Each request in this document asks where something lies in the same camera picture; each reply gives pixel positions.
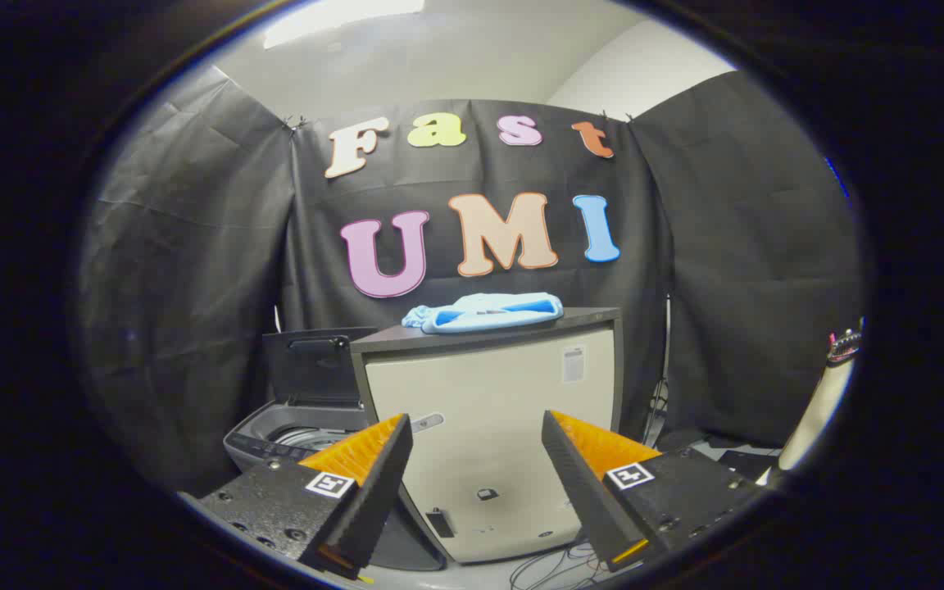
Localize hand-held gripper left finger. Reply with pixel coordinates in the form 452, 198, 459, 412
179, 414, 414, 584

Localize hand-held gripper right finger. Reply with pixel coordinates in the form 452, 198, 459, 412
542, 410, 768, 573

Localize grey washing machine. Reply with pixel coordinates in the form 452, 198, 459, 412
223, 402, 448, 572

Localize light blue shirt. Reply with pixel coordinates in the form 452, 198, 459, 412
402, 293, 565, 334

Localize beige cabinet with dark top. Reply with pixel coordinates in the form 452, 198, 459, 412
349, 307, 625, 565

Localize dark flat floor box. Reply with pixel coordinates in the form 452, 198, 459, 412
685, 434, 784, 486

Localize white tube with metal cap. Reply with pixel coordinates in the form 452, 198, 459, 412
777, 320, 865, 472

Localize black backdrop cloth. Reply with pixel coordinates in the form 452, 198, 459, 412
79, 66, 865, 497

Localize grey floor cables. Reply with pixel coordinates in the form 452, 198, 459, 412
509, 541, 604, 590

